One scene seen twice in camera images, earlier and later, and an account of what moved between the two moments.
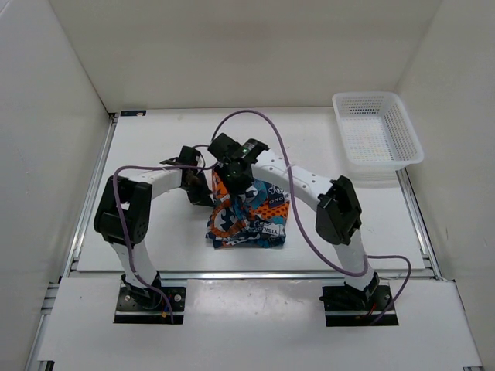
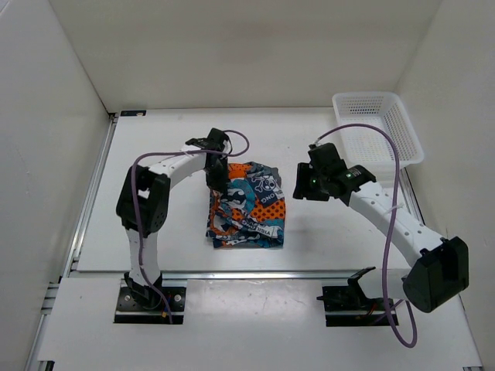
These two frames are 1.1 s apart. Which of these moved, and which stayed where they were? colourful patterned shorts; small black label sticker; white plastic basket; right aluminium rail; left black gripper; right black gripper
Moved: left black gripper; right black gripper
Stayed: colourful patterned shorts; right aluminium rail; small black label sticker; white plastic basket
